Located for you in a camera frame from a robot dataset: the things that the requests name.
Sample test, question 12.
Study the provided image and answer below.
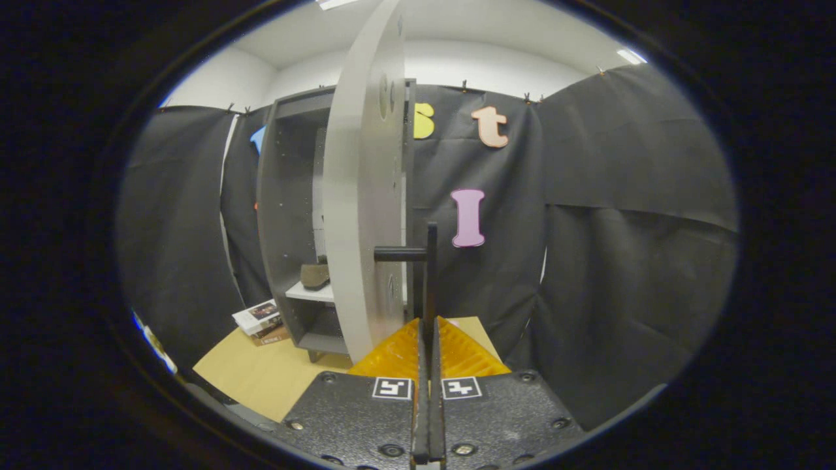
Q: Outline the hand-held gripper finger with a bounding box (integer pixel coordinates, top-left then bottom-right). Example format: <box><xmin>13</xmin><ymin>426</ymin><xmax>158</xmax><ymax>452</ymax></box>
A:
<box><xmin>278</xmin><ymin>317</ymin><xmax>430</xmax><ymax>470</ymax></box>
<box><xmin>430</xmin><ymin>316</ymin><xmax>586</xmax><ymax>470</ymax></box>

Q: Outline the black door handle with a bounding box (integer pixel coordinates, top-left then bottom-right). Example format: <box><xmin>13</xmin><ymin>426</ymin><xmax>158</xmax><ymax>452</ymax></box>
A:
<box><xmin>374</xmin><ymin>222</ymin><xmax>439</xmax><ymax>327</ymax></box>

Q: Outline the brown fuzzy shoe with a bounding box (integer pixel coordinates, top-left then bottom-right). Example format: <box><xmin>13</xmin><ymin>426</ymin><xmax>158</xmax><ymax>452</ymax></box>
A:
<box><xmin>300</xmin><ymin>263</ymin><xmax>330</xmax><ymax>291</ymax></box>

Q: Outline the grey shoe cabinet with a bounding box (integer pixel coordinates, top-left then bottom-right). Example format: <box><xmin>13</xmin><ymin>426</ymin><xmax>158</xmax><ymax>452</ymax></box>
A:
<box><xmin>257</xmin><ymin>78</ymin><xmax>419</xmax><ymax>364</ymax></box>

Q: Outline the brown book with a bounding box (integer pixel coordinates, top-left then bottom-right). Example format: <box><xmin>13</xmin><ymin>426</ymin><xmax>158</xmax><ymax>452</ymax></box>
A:
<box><xmin>251</xmin><ymin>324</ymin><xmax>291</xmax><ymax>347</ymax></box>

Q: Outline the black backdrop cloth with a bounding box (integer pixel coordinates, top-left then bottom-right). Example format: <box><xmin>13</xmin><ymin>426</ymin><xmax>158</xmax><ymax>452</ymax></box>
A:
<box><xmin>116</xmin><ymin>63</ymin><xmax>740</xmax><ymax>431</ymax></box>

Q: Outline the white cluttered side table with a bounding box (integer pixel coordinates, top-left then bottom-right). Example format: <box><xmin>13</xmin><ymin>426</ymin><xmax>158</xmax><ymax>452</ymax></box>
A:
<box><xmin>133</xmin><ymin>312</ymin><xmax>178</xmax><ymax>374</ymax></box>

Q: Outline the row of black cloth clips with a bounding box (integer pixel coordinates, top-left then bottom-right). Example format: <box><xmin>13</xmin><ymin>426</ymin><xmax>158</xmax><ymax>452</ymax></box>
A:
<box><xmin>225</xmin><ymin>64</ymin><xmax>608</xmax><ymax>115</ymax></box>

